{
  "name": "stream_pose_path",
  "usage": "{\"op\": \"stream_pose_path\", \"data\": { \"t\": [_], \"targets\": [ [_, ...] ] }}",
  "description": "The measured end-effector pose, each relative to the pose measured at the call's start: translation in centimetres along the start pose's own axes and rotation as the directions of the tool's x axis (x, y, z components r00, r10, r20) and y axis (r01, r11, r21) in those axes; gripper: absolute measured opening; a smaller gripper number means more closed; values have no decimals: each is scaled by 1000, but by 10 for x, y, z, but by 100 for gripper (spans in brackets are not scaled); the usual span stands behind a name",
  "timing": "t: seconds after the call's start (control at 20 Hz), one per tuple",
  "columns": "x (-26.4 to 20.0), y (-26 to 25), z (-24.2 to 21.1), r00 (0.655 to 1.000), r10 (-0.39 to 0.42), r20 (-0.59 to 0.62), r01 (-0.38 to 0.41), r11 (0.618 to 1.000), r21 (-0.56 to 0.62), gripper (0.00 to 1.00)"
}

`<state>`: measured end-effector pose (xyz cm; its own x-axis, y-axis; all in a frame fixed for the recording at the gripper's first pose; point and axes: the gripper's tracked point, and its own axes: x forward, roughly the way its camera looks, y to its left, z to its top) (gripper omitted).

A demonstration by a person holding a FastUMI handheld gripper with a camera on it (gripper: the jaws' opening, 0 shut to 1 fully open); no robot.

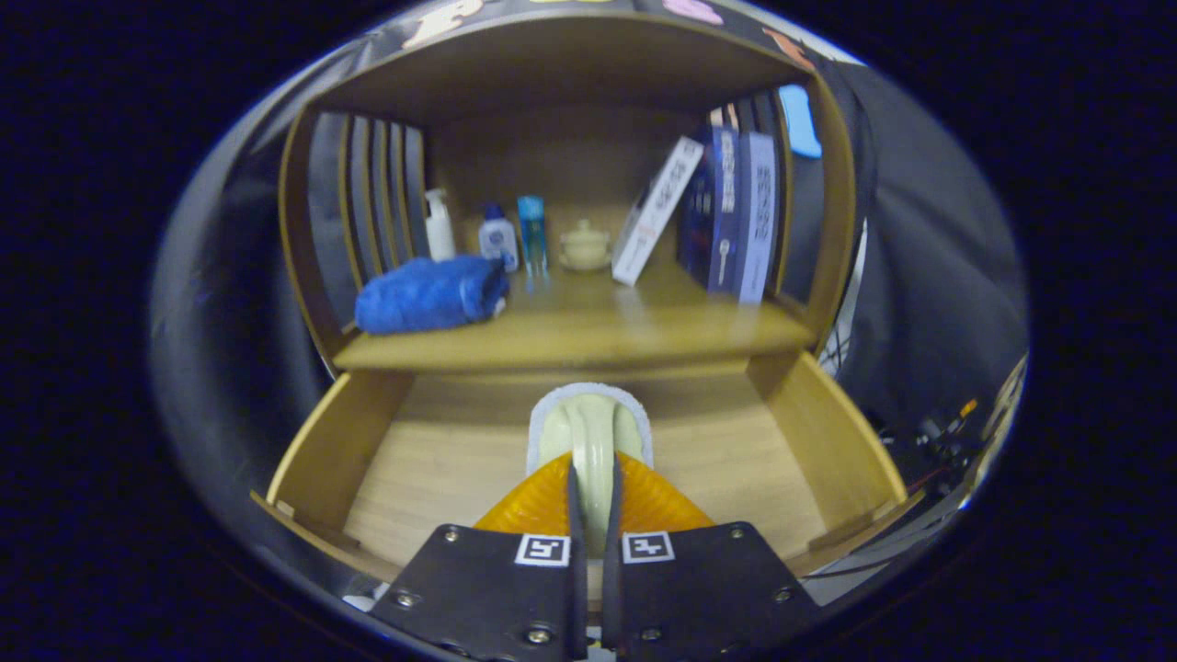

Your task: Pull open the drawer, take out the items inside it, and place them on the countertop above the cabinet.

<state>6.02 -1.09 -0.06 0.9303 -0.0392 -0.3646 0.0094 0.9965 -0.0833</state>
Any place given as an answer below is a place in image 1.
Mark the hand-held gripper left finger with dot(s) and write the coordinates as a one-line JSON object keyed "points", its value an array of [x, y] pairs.
{"points": [[578, 588]]}

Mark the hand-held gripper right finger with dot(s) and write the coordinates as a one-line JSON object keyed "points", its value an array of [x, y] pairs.
{"points": [[611, 588]]}

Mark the pale green sponge brush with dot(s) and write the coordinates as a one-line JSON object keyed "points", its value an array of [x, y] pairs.
{"points": [[588, 432]]}

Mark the wooden drawer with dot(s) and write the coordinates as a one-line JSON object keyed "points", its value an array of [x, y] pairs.
{"points": [[441, 469]]}

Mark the wooden countertop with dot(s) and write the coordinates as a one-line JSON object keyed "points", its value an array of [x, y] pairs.
{"points": [[588, 331]]}

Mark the wooden cabinet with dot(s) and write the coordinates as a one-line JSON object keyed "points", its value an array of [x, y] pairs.
{"points": [[570, 64]]}

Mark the blue rolled towel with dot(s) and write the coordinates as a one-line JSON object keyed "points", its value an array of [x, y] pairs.
{"points": [[423, 294]]}

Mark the beige lidded teacup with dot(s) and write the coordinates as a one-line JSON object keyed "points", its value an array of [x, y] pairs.
{"points": [[585, 246]]}

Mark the white bottle with blue cap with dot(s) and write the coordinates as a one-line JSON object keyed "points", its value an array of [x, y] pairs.
{"points": [[497, 241]]}

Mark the clear blue bottle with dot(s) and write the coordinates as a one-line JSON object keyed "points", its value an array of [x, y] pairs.
{"points": [[531, 234]]}

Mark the black equipment with orange parts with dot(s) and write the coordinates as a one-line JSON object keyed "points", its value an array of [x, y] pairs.
{"points": [[938, 432]]}

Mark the white book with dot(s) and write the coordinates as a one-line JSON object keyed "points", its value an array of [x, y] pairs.
{"points": [[655, 216]]}

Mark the white pump bottle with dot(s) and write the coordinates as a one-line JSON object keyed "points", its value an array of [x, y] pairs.
{"points": [[439, 234]]}

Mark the dark blue book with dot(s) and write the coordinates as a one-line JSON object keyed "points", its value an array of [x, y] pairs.
{"points": [[722, 211]]}

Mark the pale blue book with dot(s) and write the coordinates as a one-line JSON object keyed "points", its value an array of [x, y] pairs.
{"points": [[757, 221]]}

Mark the black backdrop cloth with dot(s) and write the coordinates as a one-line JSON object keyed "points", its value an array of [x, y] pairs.
{"points": [[929, 276]]}

